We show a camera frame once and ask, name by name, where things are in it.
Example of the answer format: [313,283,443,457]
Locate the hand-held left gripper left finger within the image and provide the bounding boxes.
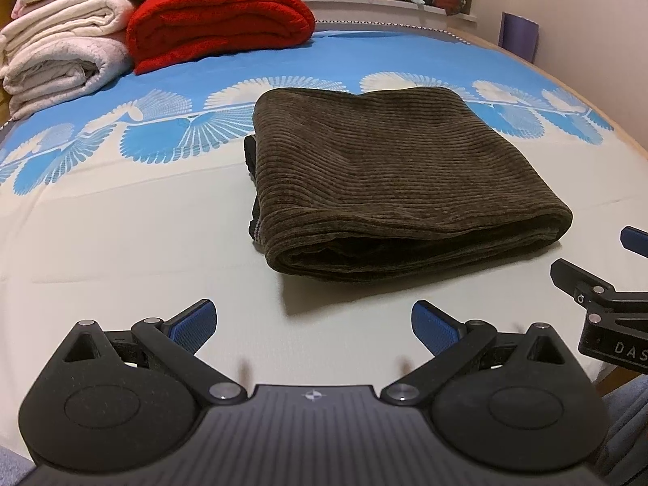
[62,298,249,406]

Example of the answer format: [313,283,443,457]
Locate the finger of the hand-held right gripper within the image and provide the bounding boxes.
[550,258,619,311]
[620,226,648,260]

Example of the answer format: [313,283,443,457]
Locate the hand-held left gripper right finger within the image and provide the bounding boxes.
[379,300,568,407]

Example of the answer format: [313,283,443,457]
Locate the brown corduroy pants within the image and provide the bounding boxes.
[243,87,574,284]

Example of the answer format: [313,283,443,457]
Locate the person's right leg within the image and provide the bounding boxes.
[591,373,648,486]

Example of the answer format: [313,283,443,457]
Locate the person's leg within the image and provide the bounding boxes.
[0,444,36,486]
[591,373,648,486]

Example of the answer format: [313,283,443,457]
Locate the blue cream printed bedsheet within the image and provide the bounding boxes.
[0,25,648,467]

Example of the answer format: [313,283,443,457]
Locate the person's left leg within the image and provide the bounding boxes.
[0,444,36,486]

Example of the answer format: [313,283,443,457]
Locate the purple chair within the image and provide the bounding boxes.
[499,11,540,64]

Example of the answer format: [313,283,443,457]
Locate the grey white folded blanket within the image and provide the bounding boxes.
[2,30,135,121]

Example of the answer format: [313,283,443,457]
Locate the red folded blanket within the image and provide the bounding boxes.
[126,0,317,77]

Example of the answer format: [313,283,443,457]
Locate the cream folded blanket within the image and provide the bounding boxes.
[0,0,139,64]

